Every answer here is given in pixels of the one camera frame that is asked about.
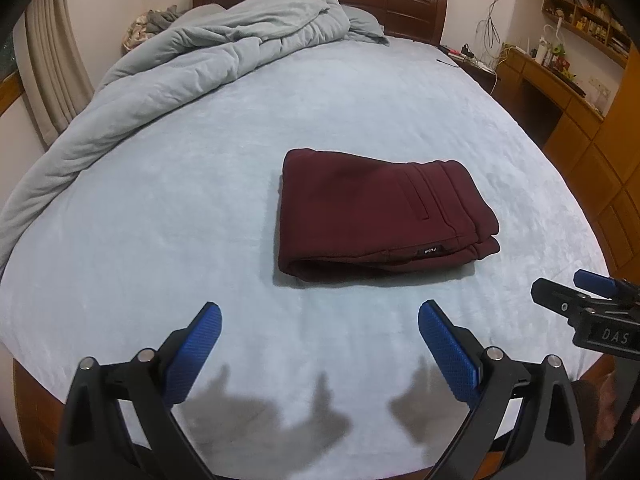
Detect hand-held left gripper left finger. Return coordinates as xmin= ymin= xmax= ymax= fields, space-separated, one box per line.
xmin=54 ymin=301 xmax=223 ymax=480

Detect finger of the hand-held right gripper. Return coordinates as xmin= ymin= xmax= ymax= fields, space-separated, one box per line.
xmin=531 ymin=277 xmax=602 ymax=317
xmin=573 ymin=269 xmax=623 ymax=301

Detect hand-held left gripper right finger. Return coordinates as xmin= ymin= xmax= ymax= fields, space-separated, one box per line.
xmin=417 ymin=300 xmax=587 ymax=480

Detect maroon pants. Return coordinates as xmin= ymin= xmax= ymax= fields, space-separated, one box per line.
xmin=277 ymin=148 xmax=502 ymax=283

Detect person's right hand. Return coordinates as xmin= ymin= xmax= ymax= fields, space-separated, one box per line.
xmin=595 ymin=372 xmax=626 ymax=446

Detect wooden cabinet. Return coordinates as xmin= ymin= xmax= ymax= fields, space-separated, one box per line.
xmin=541 ymin=45 xmax=640 ymax=283

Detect light blue bed sheet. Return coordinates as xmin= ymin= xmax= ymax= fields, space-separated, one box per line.
xmin=0 ymin=35 xmax=613 ymax=467

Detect wooden desk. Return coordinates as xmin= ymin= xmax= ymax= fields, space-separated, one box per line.
xmin=494 ymin=46 xmax=608 ymax=150

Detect dark wooden nightstand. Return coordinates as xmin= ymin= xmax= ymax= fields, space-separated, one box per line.
xmin=439 ymin=42 xmax=499 ymax=97

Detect power strip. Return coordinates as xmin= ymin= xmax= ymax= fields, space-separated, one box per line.
xmin=446 ymin=44 xmax=483 ymax=62

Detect grey duvet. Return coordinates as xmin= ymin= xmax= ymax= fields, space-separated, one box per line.
xmin=0 ymin=0 xmax=386 ymax=273

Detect beige curtain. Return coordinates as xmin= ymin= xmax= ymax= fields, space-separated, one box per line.
xmin=12 ymin=0 xmax=96 ymax=152

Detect dark wooden headboard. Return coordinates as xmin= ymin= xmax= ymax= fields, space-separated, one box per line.
xmin=192 ymin=0 xmax=449 ymax=46

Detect grey pillow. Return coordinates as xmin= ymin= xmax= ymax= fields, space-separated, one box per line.
xmin=342 ymin=4 xmax=392 ymax=47

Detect pile of clothes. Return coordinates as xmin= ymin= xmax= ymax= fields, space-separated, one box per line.
xmin=121 ymin=4 xmax=193 ymax=56

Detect wooden bed frame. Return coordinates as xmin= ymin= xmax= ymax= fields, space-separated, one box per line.
xmin=12 ymin=352 xmax=621 ymax=480

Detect wooden wall shelf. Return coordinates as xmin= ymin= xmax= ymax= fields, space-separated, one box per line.
xmin=541 ymin=0 xmax=632 ymax=68

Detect white wall cables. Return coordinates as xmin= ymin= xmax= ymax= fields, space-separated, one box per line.
xmin=474 ymin=0 xmax=525 ymax=70

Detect wooden window frame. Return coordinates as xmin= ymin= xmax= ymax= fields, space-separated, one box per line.
xmin=0 ymin=70 xmax=27 ymax=123

